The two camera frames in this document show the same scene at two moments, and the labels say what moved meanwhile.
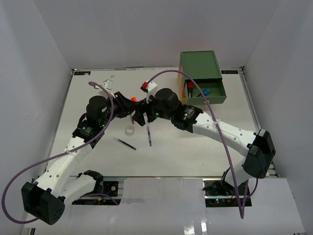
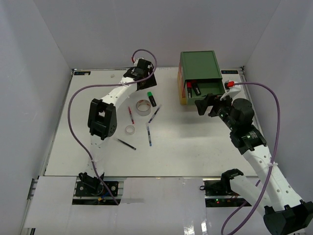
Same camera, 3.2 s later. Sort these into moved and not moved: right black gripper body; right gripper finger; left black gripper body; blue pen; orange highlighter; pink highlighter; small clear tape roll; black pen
Moved: left black gripper body; orange highlighter; right black gripper body; right gripper finger
Not moved: small clear tape roll; black pen; blue pen; pink highlighter
